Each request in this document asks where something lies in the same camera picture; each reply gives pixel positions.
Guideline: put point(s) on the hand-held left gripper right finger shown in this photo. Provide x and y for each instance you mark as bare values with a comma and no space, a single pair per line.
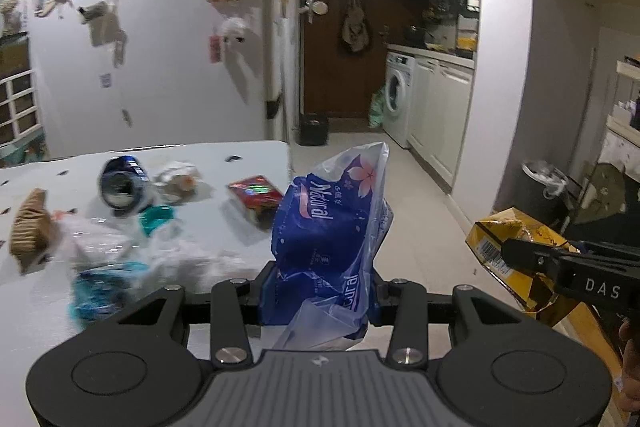
380,302

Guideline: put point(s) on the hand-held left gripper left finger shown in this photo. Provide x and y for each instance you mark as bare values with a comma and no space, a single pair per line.
267,302

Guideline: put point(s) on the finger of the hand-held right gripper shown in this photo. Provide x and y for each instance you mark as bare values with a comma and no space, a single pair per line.
530,257

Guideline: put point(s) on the yellow snack bag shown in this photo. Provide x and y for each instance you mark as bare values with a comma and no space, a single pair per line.
505,227

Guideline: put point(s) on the blue tissue pack bag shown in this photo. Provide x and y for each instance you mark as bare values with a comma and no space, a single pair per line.
310,232

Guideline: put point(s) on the red snack packet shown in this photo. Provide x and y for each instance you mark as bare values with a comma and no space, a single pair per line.
255,197

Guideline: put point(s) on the white wrapper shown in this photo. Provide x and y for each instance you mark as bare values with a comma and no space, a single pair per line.
175,179

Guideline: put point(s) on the crushed blue can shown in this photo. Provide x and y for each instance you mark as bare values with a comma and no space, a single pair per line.
122,187

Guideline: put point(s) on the person's right hand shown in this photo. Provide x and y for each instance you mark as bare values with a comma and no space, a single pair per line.
632,357

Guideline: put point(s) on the grey bin with white liner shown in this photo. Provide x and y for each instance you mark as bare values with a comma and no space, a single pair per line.
542,202

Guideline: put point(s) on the clear plastic wrap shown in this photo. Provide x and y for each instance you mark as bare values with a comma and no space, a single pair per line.
200,262

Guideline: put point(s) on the teal plastic lid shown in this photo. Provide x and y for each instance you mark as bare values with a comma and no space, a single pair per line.
156,218

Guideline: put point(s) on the white shelf rack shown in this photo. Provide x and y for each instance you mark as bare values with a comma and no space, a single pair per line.
622,127

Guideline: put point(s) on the white base cabinets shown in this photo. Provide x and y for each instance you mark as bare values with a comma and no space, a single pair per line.
440,117

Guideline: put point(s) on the teal blue wrapper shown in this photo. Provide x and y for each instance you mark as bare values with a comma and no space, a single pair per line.
100,294

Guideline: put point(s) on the small black bin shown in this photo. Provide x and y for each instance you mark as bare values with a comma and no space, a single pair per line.
313,129

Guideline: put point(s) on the green plastic bag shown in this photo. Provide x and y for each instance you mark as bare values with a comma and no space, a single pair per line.
376,109

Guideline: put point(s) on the white washing machine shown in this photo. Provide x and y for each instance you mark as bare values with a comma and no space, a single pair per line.
397,97

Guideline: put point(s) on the yellow box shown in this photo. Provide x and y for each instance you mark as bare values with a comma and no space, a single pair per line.
467,44

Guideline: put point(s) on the small hanging tag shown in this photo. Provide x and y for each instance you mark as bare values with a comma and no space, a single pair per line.
127,117

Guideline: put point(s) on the brown wooden door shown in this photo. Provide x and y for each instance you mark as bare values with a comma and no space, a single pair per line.
325,72

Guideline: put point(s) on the black cooking pot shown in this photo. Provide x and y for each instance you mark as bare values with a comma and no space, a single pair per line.
413,37

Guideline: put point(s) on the pink hanging tag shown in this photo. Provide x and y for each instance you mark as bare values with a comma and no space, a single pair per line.
215,49

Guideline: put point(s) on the hanging cloth bag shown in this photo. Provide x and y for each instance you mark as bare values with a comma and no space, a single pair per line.
356,32

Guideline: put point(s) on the white fluffy sheep toy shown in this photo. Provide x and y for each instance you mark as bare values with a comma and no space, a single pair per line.
234,29

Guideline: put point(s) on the round wooden door hanger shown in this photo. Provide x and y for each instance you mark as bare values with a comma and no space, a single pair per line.
318,8

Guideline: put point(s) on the white framed cabinet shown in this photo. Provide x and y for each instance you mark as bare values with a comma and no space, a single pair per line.
17,102

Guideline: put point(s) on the dried flower bunch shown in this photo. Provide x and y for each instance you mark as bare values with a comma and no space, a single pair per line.
9,12

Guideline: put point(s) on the black wall-mounted box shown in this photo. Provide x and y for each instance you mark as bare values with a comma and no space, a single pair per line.
273,108

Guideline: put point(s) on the small wall card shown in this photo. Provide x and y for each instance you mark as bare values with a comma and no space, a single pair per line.
105,80

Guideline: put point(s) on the small hanging photo frame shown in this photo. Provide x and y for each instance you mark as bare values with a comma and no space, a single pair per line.
92,12

